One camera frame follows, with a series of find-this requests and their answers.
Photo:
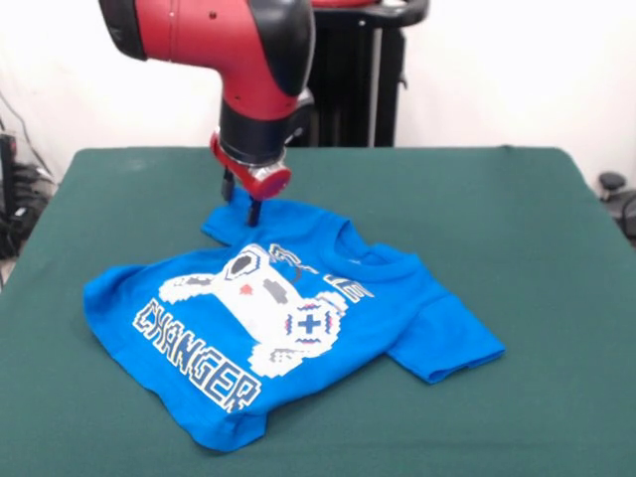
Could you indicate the blue printed shirt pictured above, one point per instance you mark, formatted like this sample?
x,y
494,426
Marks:
x,y
397,308

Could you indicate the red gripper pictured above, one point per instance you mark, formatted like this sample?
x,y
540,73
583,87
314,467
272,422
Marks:
x,y
253,179

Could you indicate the black office chair base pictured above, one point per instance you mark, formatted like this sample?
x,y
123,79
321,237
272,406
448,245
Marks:
x,y
621,199

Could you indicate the dark green table cloth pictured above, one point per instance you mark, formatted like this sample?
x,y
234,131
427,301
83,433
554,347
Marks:
x,y
497,397

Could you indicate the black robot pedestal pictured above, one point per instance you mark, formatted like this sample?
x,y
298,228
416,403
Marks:
x,y
363,74

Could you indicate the black box device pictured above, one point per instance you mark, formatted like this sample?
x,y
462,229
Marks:
x,y
7,169

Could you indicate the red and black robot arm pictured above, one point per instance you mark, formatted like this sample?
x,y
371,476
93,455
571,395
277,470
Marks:
x,y
223,54

